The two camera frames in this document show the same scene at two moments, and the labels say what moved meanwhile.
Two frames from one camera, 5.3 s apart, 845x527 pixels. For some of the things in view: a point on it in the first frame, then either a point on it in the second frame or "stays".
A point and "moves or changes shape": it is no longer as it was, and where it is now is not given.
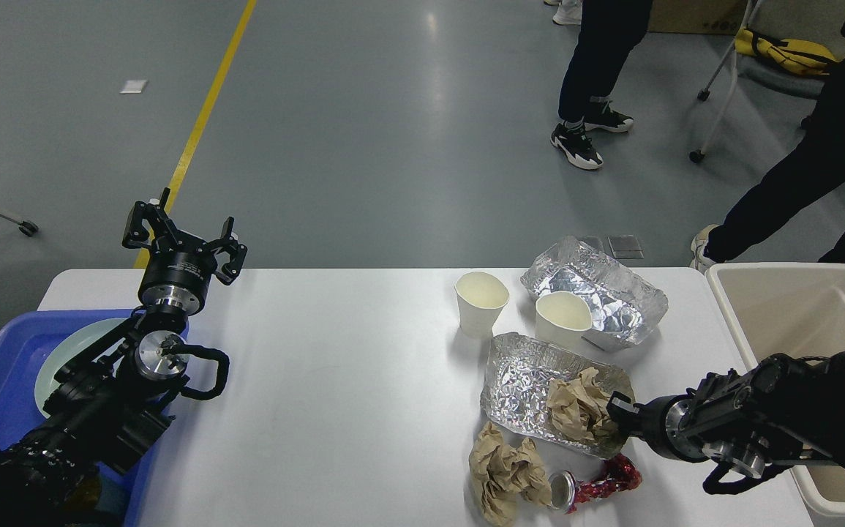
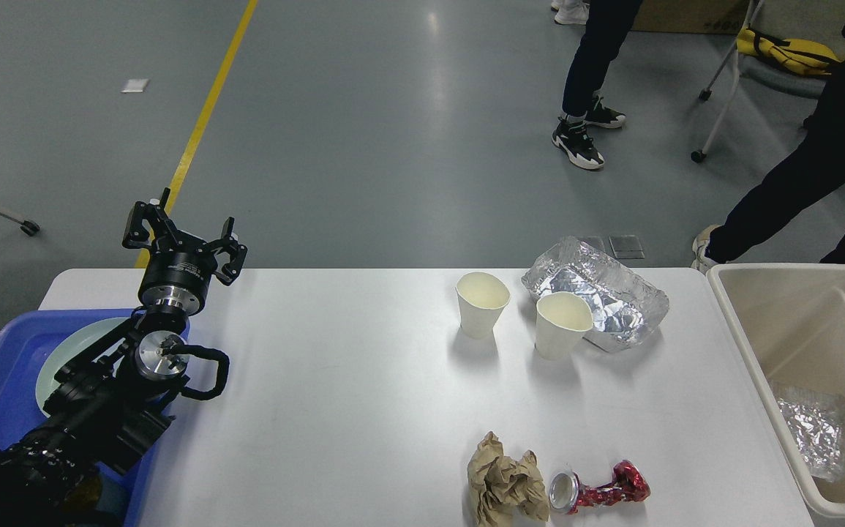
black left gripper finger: [232, 268] stays
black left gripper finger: [148, 225] stays
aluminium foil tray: [514, 387] moves or changes shape
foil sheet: [625, 307] stays
